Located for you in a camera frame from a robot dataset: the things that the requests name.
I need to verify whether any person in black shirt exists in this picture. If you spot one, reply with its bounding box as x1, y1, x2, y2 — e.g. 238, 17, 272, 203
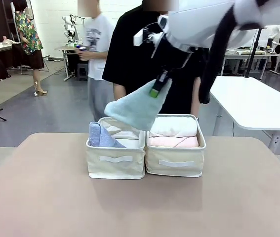
102, 4, 213, 117

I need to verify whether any white side table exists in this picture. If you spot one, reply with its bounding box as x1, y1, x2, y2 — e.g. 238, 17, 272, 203
207, 75, 280, 154

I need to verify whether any black plastic stool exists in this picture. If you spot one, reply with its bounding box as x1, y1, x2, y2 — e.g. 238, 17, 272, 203
76, 63, 90, 81

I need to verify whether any black tripod pole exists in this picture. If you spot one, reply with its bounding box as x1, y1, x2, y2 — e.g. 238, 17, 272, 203
244, 26, 263, 80

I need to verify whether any grey background workbench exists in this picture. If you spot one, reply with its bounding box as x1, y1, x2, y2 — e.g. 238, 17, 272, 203
54, 45, 85, 81

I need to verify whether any t-shirt person's hand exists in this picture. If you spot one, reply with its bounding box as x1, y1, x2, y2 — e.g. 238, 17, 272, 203
79, 46, 90, 61

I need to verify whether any person's left forearm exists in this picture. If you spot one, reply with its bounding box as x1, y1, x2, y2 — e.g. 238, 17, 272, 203
191, 76, 202, 117

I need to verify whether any grey-green cone-folded towel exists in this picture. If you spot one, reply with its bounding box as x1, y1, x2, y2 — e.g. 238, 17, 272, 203
104, 79, 173, 131

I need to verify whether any white towel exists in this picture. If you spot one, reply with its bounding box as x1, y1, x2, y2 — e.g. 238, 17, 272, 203
149, 116, 198, 137

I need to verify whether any person's right forearm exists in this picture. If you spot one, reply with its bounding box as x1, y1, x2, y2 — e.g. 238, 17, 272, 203
113, 82, 127, 101

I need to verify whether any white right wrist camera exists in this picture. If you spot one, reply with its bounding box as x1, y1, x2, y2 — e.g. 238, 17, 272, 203
133, 15, 170, 47

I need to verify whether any cream fabric basket with cross straps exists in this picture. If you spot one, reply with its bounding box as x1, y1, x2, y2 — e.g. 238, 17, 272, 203
85, 117, 147, 180

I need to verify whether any person in floral dress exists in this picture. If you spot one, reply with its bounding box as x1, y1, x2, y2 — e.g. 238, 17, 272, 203
11, 0, 48, 97

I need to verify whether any person in white printed t-shirt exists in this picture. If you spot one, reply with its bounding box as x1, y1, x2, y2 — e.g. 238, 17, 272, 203
77, 0, 116, 122

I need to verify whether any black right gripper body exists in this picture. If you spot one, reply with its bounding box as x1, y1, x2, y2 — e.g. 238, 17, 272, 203
160, 43, 198, 79

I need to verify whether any lavender cone-folded towel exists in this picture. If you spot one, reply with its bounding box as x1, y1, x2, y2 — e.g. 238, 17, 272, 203
88, 122, 127, 149

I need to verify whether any pink towel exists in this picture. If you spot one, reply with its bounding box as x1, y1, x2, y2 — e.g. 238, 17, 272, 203
147, 136, 200, 149

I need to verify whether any grey background table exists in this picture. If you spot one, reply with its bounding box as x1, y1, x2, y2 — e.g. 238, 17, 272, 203
222, 48, 280, 80

